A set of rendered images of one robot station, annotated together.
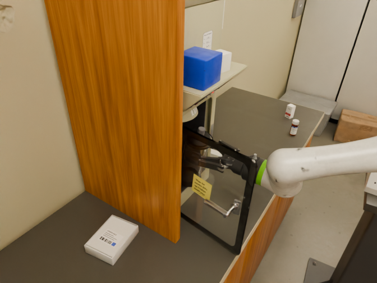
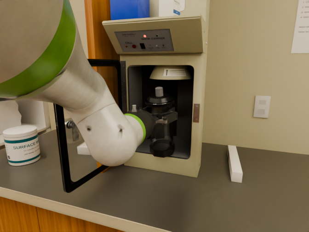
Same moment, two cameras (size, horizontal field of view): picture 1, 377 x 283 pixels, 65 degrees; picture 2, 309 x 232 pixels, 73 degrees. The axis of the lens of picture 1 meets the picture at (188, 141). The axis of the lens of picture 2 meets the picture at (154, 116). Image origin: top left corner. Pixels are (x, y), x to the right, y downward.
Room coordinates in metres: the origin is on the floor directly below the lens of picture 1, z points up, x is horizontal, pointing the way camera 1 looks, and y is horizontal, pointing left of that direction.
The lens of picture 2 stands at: (0.76, -0.79, 1.37)
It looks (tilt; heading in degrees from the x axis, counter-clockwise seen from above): 14 degrees down; 77
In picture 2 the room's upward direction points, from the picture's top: straight up
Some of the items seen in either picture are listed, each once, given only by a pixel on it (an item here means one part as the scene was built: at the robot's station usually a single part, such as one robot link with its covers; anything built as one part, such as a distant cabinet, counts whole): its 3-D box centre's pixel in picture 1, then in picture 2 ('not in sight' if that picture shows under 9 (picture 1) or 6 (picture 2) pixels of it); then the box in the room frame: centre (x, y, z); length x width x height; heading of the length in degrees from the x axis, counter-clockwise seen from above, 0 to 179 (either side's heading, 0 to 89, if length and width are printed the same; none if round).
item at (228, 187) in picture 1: (207, 191); (95, 119); (0.72, -0.07, 1.19); 0.30 x 0.01 x 0.40; 50
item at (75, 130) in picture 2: not in sight; (73, 130); (0.66, -0.16, 1.18); 0.02 x 0.02 x 0.06; 50
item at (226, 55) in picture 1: (220, 60); (169, 9); (0.97, -0.10, 1.54); 0.05 x 0.05 x 0.06; 45
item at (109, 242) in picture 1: (112, 238); not in sight; (0.70, 0.26, 0.96); 0.16 x 0.12 x 0.04; 156
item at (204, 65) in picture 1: (198, 67); (130, 8); (0.86, -0.02, 1.56); 0.10 x 0.10 x 0.09; 58
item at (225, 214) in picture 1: (220, 205); not in sight; (0.65, -0.10, 1.20); 0.10 x 0.05 x 0.03; 50
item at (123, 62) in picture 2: not in sight; (123, 110); (0.83, 0.05, 1.19); 0.03 x 0.02 x 0.39; 148
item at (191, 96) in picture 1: (210, 88); (153, 37); (0.93, -0.07, 1.46); 0.32 x 0.11 x 0.10; 148
